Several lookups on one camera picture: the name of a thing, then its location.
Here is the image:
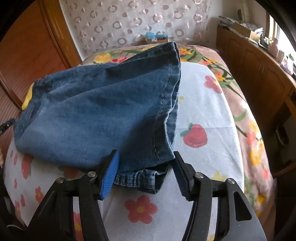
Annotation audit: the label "person's left hand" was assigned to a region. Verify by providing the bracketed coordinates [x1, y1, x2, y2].
[0, 149, 4, 166]

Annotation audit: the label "floral pink blanket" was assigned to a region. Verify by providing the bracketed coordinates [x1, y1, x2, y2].
[82, 44, 276, 232]

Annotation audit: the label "pink bottle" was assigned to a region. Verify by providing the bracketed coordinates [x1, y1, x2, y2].
[268, 38, 279, 58]

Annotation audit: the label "cardboard box on cabinet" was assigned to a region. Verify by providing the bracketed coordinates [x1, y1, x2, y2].
[231, 23, 260, 42]

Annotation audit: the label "wooden sideboard cabinet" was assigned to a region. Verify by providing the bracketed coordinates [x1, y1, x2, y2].
[216, 26, 293, 174]

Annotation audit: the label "wooden wardrobe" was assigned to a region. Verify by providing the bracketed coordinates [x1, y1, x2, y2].
[1, 1, 82, 123]

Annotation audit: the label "white strawberry bed sheet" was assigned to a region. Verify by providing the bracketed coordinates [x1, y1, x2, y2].
[4, 62, 244, 240]

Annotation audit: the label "yellow plush toy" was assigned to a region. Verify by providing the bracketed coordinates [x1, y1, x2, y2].
[21, 83, 34, 110]

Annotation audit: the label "blue denim jeans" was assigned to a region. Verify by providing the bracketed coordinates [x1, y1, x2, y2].
[14, 42, 181, 194]

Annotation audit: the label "window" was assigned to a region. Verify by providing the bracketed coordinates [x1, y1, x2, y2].
[265, 12, 295, 62]

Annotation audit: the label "pink circle patterned curtain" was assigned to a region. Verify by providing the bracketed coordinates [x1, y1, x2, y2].
[59, 0, 212, 55]

